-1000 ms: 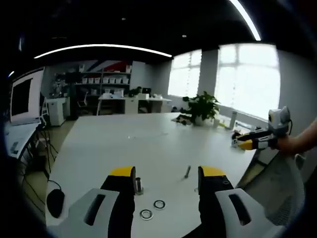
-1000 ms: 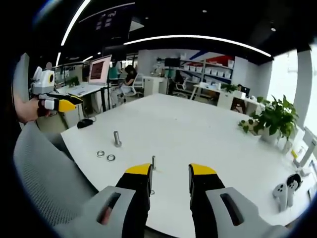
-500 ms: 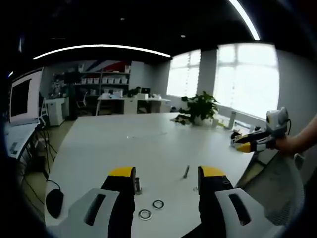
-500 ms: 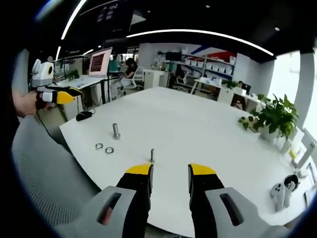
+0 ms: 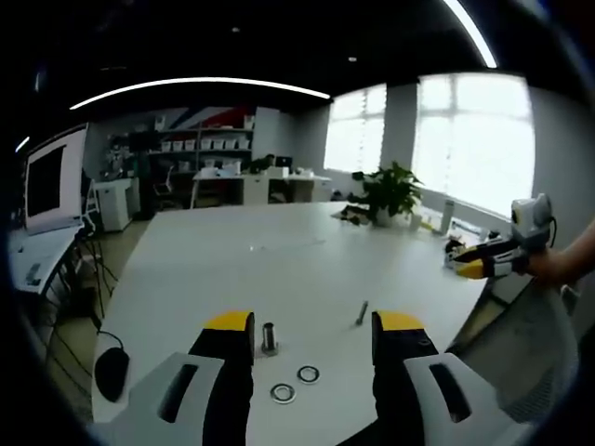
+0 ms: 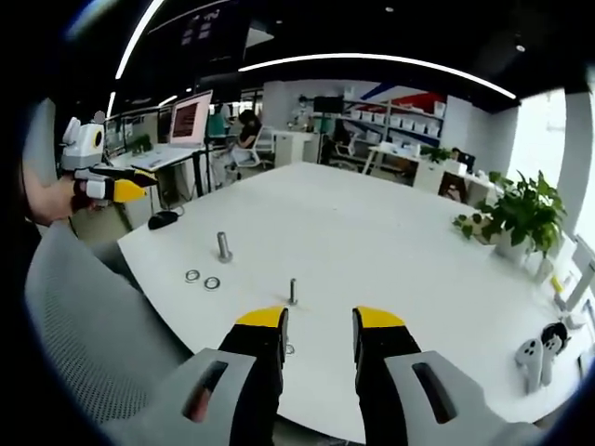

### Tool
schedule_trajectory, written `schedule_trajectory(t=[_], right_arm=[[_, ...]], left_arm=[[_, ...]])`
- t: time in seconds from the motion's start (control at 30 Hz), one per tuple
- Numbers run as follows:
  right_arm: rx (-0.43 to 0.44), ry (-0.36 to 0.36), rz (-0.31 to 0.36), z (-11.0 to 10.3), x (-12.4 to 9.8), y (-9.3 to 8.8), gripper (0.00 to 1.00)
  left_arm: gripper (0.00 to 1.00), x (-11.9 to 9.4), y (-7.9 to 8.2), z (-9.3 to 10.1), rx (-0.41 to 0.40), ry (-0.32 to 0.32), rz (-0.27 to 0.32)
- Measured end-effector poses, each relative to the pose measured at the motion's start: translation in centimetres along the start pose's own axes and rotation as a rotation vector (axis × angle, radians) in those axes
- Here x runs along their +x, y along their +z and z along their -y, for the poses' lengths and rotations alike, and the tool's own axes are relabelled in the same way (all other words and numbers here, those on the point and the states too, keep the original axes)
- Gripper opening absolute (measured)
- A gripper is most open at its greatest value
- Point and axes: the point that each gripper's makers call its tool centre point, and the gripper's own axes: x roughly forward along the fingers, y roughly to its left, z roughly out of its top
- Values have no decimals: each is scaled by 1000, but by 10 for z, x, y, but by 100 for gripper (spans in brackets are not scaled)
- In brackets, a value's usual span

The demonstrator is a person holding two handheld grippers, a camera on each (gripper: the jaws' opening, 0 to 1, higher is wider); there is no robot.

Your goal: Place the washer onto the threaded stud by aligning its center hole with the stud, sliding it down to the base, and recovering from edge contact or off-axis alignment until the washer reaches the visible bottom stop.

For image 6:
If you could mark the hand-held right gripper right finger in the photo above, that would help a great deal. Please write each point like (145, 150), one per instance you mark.
(386, 339)

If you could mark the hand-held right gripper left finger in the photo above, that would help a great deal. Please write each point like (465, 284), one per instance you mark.
(260, 371)

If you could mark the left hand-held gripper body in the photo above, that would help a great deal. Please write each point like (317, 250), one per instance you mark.
(83, 144)

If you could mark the small metal threaded stud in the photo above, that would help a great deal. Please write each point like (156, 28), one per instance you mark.
(292, 292)

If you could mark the large metal washer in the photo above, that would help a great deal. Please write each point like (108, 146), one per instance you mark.
(191, 276)
(212, 283)

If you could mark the large metal threaded stud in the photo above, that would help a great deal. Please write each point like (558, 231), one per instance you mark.
(223, 246)

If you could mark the white office desk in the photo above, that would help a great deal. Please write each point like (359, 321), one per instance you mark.
(153, 160)

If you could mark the black computer mouse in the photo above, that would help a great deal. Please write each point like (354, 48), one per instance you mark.
(162, 219)

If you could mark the large computer monitor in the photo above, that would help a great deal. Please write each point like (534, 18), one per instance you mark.
(189, 119)

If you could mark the curved ceiling light strip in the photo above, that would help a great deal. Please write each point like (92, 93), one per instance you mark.
(372, 62)
(139, 32)

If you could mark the white office chair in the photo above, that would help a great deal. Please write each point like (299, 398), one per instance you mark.
(253, 155)

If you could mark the grey mesh office chair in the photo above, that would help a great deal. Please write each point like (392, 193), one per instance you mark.
(93, 325)

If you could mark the white plant pot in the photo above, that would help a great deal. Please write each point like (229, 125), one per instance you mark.
(510, 251)

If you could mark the black and white game controller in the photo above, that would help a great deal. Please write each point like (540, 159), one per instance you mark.
(553, 346)

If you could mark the green potted plant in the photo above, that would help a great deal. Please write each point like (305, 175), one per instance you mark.
(525, 211)

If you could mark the white stand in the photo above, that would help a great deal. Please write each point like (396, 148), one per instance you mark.
(576, 283)

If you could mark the black monitor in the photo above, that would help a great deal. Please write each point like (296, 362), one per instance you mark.
(328, 104)

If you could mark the shelf with white bins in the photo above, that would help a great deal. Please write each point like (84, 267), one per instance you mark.
(400, 121)

